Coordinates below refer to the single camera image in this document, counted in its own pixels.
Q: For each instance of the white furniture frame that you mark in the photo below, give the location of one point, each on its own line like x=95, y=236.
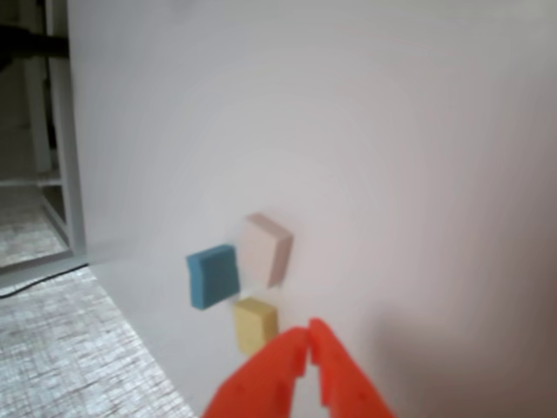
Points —
x=65, y=130

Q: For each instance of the cream cuboid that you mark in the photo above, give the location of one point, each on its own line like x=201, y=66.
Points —
x=259, y=248

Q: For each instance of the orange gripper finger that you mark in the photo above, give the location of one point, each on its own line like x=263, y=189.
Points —
x=261, y=374
x=344, y=383

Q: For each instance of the yellow cuboid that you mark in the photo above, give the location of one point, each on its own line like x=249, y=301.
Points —
x=252, y=324

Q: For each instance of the blue cuboid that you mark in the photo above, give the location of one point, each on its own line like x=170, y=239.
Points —
x=215, y=278

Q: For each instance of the black furniture leg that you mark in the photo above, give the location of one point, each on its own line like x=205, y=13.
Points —
x=30, y=45

